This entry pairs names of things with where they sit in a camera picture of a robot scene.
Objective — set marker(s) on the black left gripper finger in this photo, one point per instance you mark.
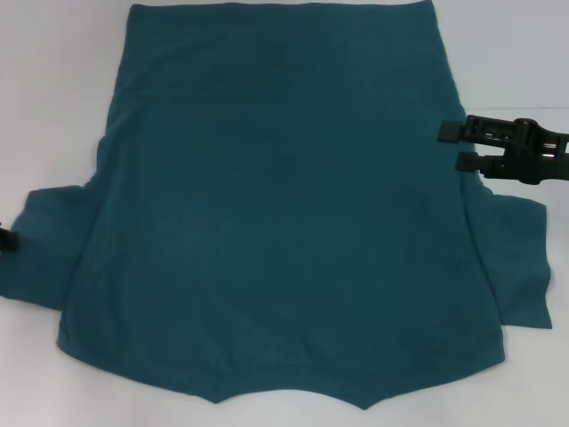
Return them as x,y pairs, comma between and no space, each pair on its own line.
8,240

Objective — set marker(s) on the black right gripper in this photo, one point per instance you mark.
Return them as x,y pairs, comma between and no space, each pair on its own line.
540,151

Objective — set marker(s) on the teal FREE print t-shirt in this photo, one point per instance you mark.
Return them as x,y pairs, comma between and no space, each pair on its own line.
284,191

